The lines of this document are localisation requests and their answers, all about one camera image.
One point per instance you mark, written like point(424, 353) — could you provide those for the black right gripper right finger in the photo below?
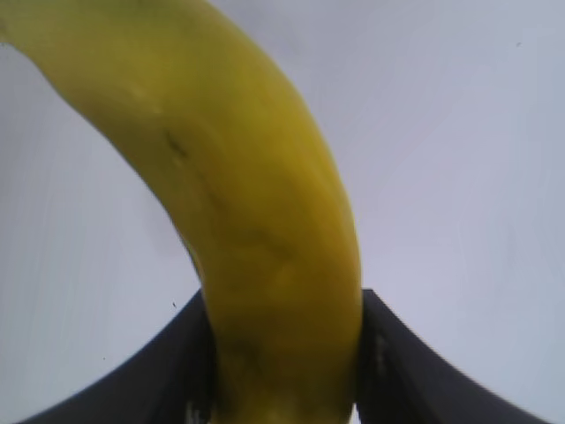
point(415, 366)

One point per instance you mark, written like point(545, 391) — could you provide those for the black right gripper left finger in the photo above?
point(145, 371)

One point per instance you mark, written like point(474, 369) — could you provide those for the yellow banana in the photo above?
point(229, 176)

